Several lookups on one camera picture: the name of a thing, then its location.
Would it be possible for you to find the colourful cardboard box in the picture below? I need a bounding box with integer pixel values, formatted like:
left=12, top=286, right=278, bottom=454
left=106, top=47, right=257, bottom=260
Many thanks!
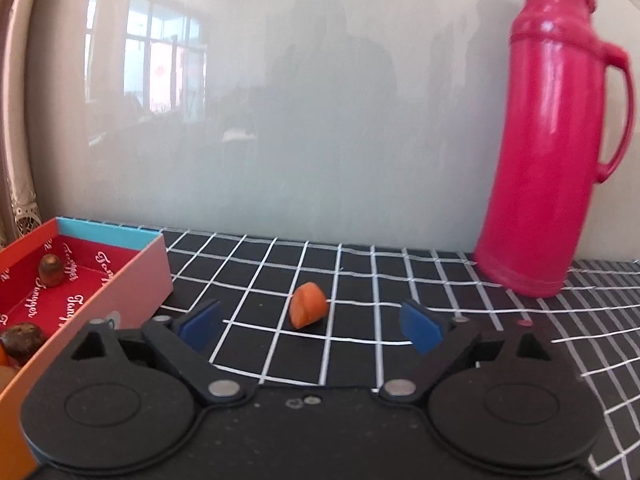
left=0, top=217, right=175, bottom=480

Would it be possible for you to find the pink thermos jug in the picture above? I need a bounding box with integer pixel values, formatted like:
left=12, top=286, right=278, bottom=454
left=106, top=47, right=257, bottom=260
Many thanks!
left=472, top=0, right=635, bottom=299

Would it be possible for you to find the dark brown date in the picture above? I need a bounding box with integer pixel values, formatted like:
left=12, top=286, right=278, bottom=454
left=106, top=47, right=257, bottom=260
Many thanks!
left=38, top=254, right=65, bottom=289

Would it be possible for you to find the beige curtain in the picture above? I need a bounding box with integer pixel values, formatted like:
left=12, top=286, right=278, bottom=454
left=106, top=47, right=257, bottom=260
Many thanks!
left=0, top=0, right=43, bottom=250

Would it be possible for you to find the carrot piece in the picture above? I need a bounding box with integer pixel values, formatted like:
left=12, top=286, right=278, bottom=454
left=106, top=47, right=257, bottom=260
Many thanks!
left=289, top=282, right=330, bottom=330

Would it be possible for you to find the black white checked tablecloth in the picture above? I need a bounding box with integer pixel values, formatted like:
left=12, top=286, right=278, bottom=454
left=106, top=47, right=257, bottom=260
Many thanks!
left=159, top=227, right=640, bottom=480

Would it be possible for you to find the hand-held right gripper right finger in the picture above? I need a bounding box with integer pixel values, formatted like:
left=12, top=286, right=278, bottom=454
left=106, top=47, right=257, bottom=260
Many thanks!
left=378, top=299, right=552, bottom=404

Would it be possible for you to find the dark wrinkled dried fruit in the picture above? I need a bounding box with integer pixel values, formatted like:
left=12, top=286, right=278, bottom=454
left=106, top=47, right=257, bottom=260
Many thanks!
left=0, top=323, right=46, bottom=372

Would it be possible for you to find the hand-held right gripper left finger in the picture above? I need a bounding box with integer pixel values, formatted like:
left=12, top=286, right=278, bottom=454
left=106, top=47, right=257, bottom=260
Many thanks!
left=69, top=298, right=247, bottom=406

